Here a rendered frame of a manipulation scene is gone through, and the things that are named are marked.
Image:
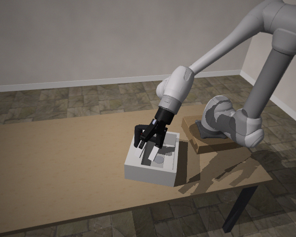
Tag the black mixer tap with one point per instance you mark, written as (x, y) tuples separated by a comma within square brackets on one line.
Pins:
[(138, 131)]

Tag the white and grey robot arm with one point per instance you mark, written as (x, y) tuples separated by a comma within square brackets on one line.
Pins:
[(219, 119)]

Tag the grey rectangular sink basin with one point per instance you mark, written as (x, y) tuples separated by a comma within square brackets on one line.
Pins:
[(162, 170)]

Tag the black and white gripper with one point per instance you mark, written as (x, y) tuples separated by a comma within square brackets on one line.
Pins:
[(157, 126)]

